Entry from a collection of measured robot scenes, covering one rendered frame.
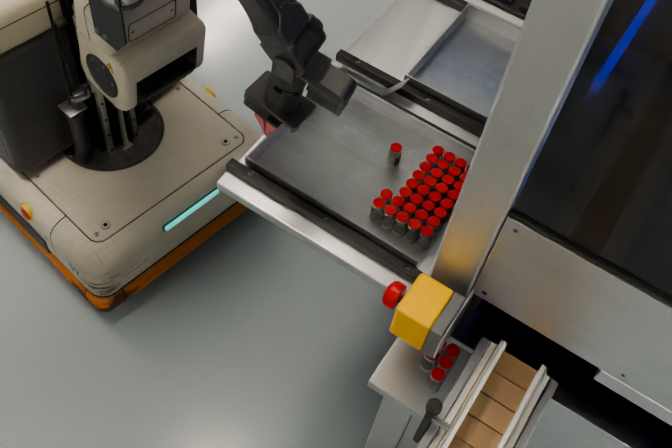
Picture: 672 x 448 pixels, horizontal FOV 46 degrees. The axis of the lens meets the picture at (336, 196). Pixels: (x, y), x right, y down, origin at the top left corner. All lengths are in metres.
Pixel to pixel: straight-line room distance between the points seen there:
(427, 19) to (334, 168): 0.45
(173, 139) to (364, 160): 0.91
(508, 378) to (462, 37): 0.76
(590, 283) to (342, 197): 0.50
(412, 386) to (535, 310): 0.23
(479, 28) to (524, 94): 0.86
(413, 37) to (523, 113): 0.81
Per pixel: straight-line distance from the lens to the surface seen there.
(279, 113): 1.26
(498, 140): 0.89
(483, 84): 1.57
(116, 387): 2.15
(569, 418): 1.26
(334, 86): 1.16
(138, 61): 1.67
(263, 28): 1.09
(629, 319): 1.02
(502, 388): 1.17
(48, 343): 2.23
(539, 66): 0.80
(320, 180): 1.35
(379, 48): 1.59
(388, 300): 1.10
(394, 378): 1.19
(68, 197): 2.11
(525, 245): 0.99
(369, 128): 1.44
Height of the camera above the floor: 1.96
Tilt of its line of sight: 54 degrees down
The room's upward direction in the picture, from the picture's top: 9 degrees clockwise
